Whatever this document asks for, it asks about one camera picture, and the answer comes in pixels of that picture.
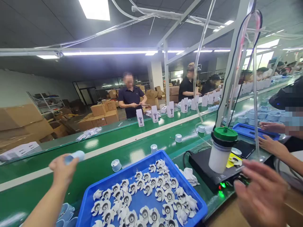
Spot cluster of blue shells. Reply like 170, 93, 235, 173
56, 202, 79, 227

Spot white cylinder with green cap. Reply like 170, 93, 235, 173
208, 126, 239, 174

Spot metal storage shelf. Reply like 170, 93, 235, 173
27, 91, 64, 114

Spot black hanging cables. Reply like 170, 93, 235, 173
214, 9, 264, 133

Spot white cloth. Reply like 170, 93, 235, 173
178, 166, 201, 187

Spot grey metal overhead frame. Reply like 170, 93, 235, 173
0, 0, 303, 133

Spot person's left hand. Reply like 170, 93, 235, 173
48, 152, 80, 187

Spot heap of pale blue housings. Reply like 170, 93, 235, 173
237, 105, 287, 126

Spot clear hanging hose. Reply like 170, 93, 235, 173
193, 0, 216, 143

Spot person's right hand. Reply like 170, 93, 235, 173
233, 159, 291, 227

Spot small blue plastic tray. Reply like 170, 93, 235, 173
232, 122, 281, 141

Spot pile of brown shipping cartons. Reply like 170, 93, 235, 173
77, 85, 180, 132

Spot square ceiling light panel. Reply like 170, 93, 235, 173
78, 0, 111, 21

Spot large blue plastic tray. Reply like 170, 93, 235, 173
75, 149, 209, 227

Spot pile of clear plastic packets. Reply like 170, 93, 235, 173
75, 126, 103, 142

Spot stack of flat brown cartons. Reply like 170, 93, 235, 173
0, 103, 55, 153

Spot yellow holder with impeller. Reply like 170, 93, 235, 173
226, 154, 244, 169

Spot green conveyor belt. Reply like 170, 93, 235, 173
0, 75, 303, 227

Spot white fan product box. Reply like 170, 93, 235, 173
166, 102, 175, 118
136, 108, 144, 128
151, 105, 159, 123

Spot black flat pad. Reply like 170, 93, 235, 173
233, 140, 257, 159

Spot black power cable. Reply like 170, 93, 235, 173
183, 146, 213, 169

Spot black box machine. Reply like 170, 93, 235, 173
188, 147, 247, 194

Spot row of white cartons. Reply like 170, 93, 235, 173
181, 78, 272, 111

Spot flat white printed sheets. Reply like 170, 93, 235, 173
0, 141, 42, 163

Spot long tube light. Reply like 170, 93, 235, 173
62, 50, 158, 57

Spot batch of white fan impellers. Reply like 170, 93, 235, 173
91, 159, 199, 227

